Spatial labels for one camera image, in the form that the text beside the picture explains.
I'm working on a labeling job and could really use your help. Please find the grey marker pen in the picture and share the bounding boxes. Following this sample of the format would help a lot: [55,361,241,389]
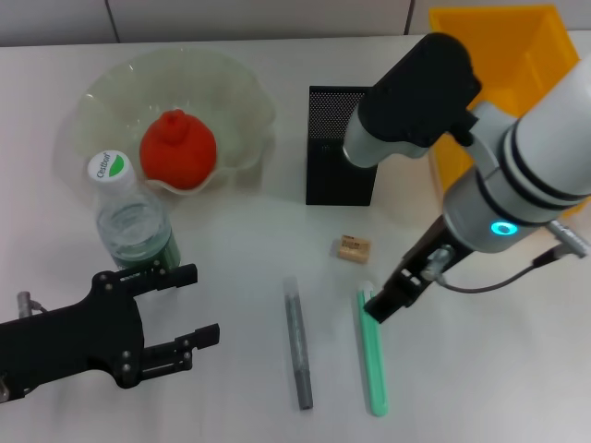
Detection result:
[282,275,315,411]

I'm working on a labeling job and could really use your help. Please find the yellow plastic storage bin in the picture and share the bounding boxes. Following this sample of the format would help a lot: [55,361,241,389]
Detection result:
[427,4,591,218]

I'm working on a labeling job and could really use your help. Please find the small tan eraser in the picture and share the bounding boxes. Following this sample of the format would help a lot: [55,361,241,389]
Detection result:
[334,233,373,264]

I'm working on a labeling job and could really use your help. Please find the translucent wavy glass fruit plate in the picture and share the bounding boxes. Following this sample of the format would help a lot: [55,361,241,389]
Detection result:
[68,47,278,198]

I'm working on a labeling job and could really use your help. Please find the clear water bottle green label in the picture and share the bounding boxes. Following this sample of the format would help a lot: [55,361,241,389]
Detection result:
[86,150,182,273]

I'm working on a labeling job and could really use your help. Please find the red-orange bumpy orange fruit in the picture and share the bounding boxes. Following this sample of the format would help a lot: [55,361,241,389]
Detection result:
[139,109,218,191]

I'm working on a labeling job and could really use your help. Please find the black mesh pen holder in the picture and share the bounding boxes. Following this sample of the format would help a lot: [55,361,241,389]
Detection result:
[305,85,380,207]

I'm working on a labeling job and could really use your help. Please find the left arm cable with plug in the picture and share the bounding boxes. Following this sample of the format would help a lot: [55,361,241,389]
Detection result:
[17,291,47,319]

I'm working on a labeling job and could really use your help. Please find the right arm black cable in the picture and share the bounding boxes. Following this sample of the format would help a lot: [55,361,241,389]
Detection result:
[422,220,591,294]

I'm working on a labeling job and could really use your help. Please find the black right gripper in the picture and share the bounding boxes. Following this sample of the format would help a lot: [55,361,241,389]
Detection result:
[364,220,463,324]

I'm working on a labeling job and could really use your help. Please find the mint green pen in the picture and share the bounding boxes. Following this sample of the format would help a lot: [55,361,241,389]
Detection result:
[357,281,390,417]

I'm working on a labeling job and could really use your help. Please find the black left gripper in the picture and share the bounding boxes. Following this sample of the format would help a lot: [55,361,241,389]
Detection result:
[0,263,222,402]

